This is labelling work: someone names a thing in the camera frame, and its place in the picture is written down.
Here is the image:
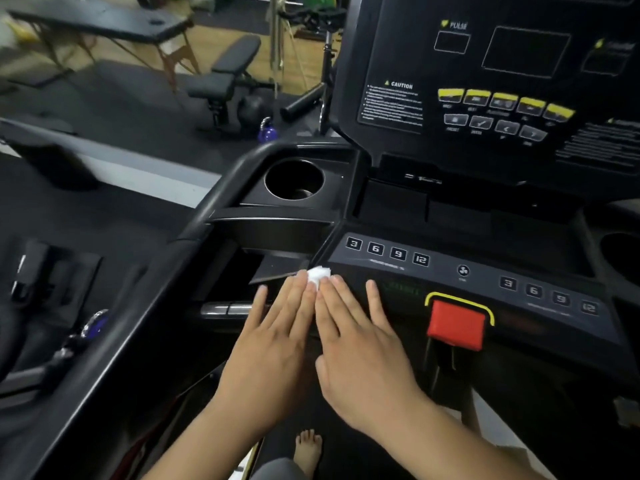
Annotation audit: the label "grey treadmill keypad control panel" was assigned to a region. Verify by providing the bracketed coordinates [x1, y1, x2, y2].
[325, 232, 626, 375]

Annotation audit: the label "black medicine ball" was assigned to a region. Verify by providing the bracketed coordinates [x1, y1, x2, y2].
[237, 94, 273, 127]

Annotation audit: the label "black weight bench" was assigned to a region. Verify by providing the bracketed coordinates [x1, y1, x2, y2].
[185, 34, 276, 131]

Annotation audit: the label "person's left hand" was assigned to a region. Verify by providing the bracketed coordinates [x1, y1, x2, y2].
[215, 269, 319, 431]

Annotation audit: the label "black treadmill console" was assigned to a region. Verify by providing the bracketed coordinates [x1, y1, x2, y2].
[329, 0, 640, 201]
[0, 139, 640, 480]

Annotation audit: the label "white wet wipe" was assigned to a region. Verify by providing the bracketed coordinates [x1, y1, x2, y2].
[305, 265, 333, 291]

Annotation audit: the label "black massage table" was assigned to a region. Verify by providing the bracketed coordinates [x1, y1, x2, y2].
[7, 4, 201, 91]

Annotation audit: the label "black handle silver grip sensors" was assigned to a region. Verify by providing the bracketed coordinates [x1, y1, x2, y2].
[199, 300, 271, 318]

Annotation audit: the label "black floor equipment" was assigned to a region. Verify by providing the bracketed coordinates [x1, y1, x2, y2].
[0, 238, 103, 395]

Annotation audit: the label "black foam roller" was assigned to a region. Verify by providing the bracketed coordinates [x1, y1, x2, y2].
[279, 82, 326, 121]

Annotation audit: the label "wooden ladder frame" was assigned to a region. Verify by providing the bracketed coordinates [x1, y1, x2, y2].
[267, 0, 291, 91]

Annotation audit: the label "person's right hand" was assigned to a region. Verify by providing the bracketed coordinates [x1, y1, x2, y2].
[313, 274, 426, 435]

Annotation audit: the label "small blue metallic object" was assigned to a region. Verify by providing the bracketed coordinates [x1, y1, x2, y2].
[79, 308, 110, 341]

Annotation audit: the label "person's left foot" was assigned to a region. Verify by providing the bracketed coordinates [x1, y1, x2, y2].
[293, 428, 323, 475]

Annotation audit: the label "person's grey trousers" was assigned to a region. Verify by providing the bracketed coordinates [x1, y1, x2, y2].
[249, 457, 309, 480]

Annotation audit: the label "black exercise bike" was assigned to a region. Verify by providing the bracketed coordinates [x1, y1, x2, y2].
[279, 4, 349, 135]

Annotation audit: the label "red emergency stop button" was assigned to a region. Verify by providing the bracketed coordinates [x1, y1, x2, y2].
[425, 292, 496, 351]

